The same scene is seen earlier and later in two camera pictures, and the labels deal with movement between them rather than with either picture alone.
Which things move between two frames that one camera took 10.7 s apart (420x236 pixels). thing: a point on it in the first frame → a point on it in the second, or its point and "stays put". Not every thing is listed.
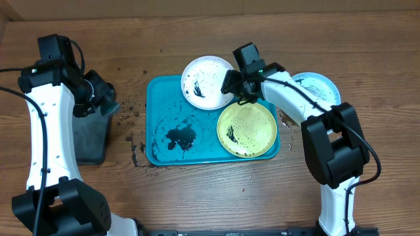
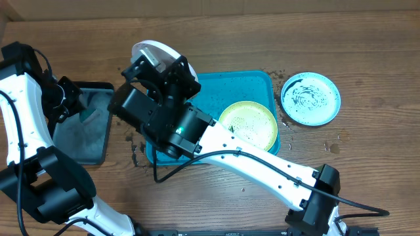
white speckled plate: (248, 57) → (159, 55)
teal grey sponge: (109, 107) → (87, 115)
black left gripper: (102, 88) → (75, 105)
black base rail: (354, 231) stays put
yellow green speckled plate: (246, 130) stays put
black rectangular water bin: (91, 136) stays put
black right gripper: (230, 87) → (179, 73)
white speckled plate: (201, 82) → (160, 55)
